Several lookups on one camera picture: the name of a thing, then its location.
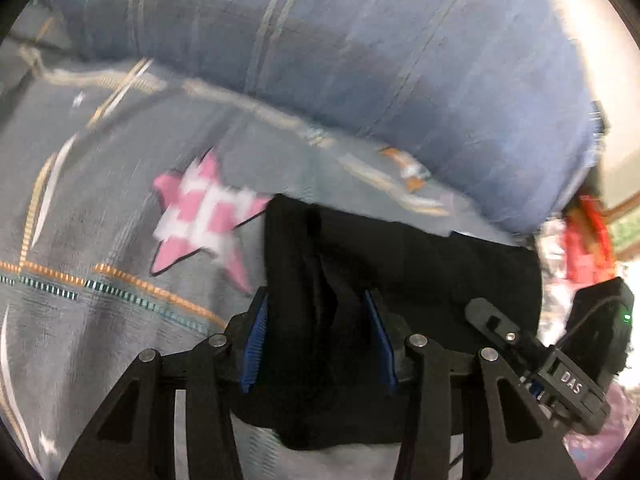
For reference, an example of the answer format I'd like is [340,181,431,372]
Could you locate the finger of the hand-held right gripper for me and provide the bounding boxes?
[465,297,549,369]

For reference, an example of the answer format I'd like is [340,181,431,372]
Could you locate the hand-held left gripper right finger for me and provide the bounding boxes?
[364,289,581,480]

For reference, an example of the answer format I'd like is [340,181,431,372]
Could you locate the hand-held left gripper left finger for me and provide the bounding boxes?
[57,287,269,480]

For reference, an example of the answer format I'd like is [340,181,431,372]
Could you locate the black pants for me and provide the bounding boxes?
[264,194,545,452]

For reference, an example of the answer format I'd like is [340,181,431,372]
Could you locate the red plastic bags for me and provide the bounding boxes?
[562,194,618,285]

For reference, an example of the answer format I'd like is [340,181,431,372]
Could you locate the purple patterned cloth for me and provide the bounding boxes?
[564,382,632,480]

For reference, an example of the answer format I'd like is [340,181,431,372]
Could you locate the grey star-print bed sheet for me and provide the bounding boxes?
[0,5,521,480]

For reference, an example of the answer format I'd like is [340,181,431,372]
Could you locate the blue plaid pillow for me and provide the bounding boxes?
[37,0,603,236]

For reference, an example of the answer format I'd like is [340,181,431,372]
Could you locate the wooden door frame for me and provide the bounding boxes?
[602,195,640,261]

